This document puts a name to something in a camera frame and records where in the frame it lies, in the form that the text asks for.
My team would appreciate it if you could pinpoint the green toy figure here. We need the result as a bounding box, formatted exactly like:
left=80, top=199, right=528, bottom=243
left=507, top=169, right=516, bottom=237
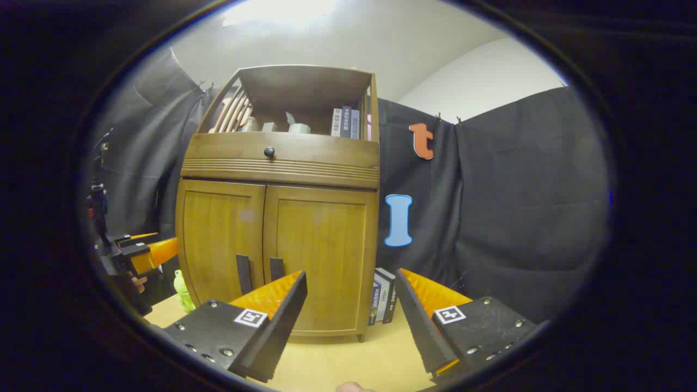
left=173, top=269, right=196, bottom=314

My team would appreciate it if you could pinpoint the wooden double-door shoe cabinet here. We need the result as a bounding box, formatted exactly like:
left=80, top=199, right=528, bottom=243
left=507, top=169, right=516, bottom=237
left=175, top=64, right=381, bottom=342

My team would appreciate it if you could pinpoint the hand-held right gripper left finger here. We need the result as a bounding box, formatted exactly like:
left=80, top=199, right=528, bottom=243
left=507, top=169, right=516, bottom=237
left=162, top=271, right=308, bottom=383

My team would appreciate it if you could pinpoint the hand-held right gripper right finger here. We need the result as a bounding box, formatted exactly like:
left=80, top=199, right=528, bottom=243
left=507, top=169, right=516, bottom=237
left=395, top=268, right=540, bottom=384

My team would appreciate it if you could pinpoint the black backdrop cloth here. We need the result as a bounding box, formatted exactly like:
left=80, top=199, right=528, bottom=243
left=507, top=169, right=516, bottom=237
left=90, top=46, right=610, bottom=324

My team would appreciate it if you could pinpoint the black cover book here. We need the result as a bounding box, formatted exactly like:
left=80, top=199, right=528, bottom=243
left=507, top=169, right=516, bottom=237
left=377, top=267, right=398, bottom=324

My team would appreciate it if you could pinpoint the white pitcher ornament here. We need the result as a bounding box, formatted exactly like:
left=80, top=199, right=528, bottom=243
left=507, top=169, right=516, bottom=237
left=285, top=112, right=311, bottom=134

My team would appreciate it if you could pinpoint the blue cover book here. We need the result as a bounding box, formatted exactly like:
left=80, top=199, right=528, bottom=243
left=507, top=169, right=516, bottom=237
left=369, top=280, right=381, bottom=326

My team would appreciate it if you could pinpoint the wooden shoe cabinet door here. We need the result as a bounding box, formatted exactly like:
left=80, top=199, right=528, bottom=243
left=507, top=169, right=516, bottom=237
left=263, top=185, right=379, bottom=335
left=177, top=180, right=267, bottom=305

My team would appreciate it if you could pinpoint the white cover book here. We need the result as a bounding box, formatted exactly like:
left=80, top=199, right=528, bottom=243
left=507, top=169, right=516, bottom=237
left=373, top=274, right=390, bottom=325

